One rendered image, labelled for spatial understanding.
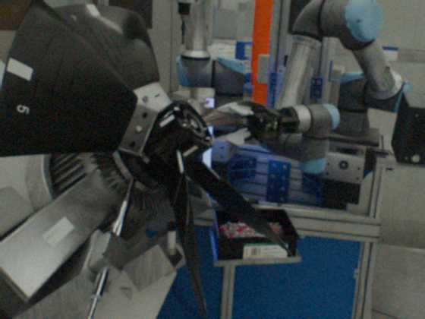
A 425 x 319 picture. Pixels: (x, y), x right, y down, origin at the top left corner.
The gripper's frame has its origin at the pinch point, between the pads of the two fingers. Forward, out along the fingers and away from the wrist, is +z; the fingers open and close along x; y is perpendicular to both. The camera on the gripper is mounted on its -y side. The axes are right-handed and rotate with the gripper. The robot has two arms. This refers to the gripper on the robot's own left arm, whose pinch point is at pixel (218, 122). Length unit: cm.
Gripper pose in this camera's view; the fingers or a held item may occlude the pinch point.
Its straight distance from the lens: 106.8
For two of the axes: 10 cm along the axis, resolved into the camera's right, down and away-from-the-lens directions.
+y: 5.5, 3.3, -7.7
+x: -1.4, 9.4, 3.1
